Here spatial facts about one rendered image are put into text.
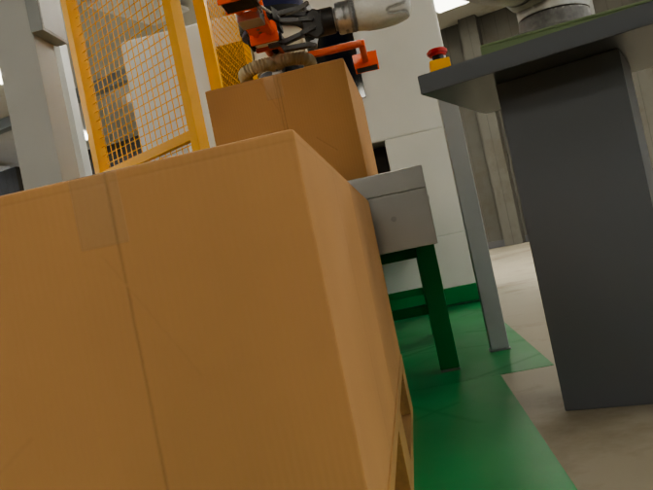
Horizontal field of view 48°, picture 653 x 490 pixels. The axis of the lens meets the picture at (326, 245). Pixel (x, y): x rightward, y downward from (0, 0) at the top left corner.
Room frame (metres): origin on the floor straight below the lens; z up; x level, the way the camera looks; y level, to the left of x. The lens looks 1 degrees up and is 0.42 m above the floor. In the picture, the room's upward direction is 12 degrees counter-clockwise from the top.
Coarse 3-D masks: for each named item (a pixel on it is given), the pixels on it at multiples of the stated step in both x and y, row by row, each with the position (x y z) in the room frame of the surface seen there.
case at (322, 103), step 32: (320, 64) 1.99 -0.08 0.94; (224, 96) 2.03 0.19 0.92; (256, 96) 2.01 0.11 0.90; (288, 96) 2.00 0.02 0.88; (320, 96) 1.99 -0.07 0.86; (352, 96) 2.02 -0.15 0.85; (224, 128) 2.03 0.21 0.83; (256, 128) 2.02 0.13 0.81; (288, 128) 2.00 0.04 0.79; (320, 128) 1.99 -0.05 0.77; (352, 128) 1.98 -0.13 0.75; (352, 160) 1.98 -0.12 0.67
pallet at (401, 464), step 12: (396, 396) 1.35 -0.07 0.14; (408, 396) 1.77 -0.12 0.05; (396, 408) 1.26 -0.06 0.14; (408, 408) 1.72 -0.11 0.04; (396, 420) 1.19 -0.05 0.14; (408, 420) 1.66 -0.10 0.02; (396, 432) 1.14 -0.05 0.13; (408, 432) 1.56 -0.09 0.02; (396, 444) 1.09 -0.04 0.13; (408, 444) 1.46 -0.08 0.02; (396, 456) 1.19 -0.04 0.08; (408, 456) 1.30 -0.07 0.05; (396, 468) 1.19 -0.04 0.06; (408, 468) 1.23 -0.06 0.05; (396, 480) 1.19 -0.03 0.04; (408, 480) 1.19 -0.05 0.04
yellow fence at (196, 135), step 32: (64, 0) 3.27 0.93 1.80; (96, 0) 3.14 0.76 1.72; (96, 32) 3.18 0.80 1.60; (128, 32) 3.00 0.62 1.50; (192, 64) 2.77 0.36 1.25; (192, 96) 2.75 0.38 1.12; (96, 128) 3.28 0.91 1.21; (192, 128) 2.75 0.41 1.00; (96, 160) 3.27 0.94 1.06; (128, 160) 3.10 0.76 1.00
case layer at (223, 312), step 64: (64, 192) 0.70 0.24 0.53; (128, 192) 0.69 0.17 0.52; (192, 192) 0.68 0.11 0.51; (256, 192) 0.67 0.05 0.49; (320, 192) 0.78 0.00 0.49; (0, 256) 0.70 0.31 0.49; (64, 256) 0.70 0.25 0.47; (128, 256) 0.69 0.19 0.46; (192, 256) 0.68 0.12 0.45; (256, 256) 0.68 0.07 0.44; (320, 256) 0.67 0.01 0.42; (0, 320) 0.71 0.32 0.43; (64, 320) 0.70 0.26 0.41; (128, 320) 0.69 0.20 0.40; (192, 320) 0.68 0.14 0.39; (256, 320) 0.68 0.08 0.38; (320, 320) 0.67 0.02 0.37; (384, 320) 1.46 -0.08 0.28; (0, 384) 0.71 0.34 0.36; (64, 384) 0.70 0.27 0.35; (128, 384) 0.69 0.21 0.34; (192, 384) 0.69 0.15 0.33; (256, 384) 0.68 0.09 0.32; (320, 384) 0.67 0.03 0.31; (384, 384) 1.11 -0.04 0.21; (0, 448) 0.71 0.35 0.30; (64, 448) 0.70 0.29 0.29; (128, 448) 0.69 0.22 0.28; (192, 448) 0.69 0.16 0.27; (256, 448) 0.68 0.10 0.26; (320, 448) 0.67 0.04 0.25; (384, 448) 0.90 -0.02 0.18
